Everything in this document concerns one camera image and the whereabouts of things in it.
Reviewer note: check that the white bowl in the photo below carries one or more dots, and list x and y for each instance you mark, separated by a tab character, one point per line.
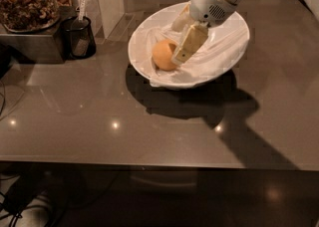
232	35

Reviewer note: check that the white utensil in cup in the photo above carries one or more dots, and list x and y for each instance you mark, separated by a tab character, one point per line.
79	8

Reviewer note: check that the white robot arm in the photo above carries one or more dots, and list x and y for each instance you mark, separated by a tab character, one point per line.
193	23

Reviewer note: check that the orange fruit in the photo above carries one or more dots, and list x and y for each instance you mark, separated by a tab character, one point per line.
161	54

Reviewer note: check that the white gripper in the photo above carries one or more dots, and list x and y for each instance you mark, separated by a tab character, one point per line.
206	4

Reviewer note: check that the dark metal box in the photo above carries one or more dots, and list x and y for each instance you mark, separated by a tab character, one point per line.
43	47

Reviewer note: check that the black mesh cup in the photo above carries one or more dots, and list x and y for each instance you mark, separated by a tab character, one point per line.
67	36

